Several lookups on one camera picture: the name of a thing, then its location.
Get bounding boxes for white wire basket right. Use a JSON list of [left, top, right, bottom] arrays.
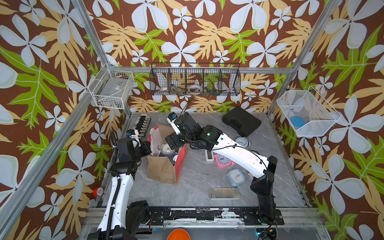
[[277, 87, 341, 138]]

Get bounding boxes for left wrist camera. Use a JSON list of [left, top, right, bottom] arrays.
[[126, 129, 141, 148]]

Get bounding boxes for blue object in basket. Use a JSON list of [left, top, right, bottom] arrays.
[[291, 116, 307, 129]]

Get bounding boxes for white wire basket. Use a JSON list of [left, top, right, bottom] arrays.
[[89, 64, 135, 110], [277, 87, 341, 138]]

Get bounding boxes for beige twin-bell alarm clock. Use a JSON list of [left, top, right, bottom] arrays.
[[236, 137, 251, 147]]

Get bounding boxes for red emergency button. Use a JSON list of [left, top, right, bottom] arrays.
[[93, 187, 104, 198]]

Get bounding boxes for small white digital clock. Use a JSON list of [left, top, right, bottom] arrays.
[[205, 150, 215, 163]]

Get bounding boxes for blue square alarm clock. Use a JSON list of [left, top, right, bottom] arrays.
[[227, 169, 246, 187]]

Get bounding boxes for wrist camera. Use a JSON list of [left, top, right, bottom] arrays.
[[126, 129, 141, 148], [167, 112, 181, 135]]

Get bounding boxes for red burlap canvas bag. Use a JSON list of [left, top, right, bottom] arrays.
[[147, 124, 187, 185]]

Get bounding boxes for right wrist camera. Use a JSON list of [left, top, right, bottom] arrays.
[[167, 112, 181, 135]]

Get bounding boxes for black wire basket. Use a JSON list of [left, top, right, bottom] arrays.
[[149, 63, 241, 96]]

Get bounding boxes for pink twin-bell alarm clock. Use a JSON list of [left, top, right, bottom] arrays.
[[214, 154, 235, 169]]

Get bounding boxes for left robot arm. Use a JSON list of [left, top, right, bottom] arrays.
[[87, 129, 152, 240]]

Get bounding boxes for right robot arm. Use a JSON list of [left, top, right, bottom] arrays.
[[166, 112, 278, 225]]

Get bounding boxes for white wire basket left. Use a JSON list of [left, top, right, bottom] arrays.
[[89, 64, 135, 110]]

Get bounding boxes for black socket set holder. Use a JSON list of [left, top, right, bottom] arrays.
[[133, 114, 151, 138]]

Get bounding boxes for black mounting rail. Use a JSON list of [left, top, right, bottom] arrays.
[[141, 207, 285, 226]]

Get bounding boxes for orange bowl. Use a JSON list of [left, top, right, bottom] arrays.
[[167, 229, 191, 240]]

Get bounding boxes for black plastic tool case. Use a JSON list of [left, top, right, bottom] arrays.
[[222, 107, 262, 137]]

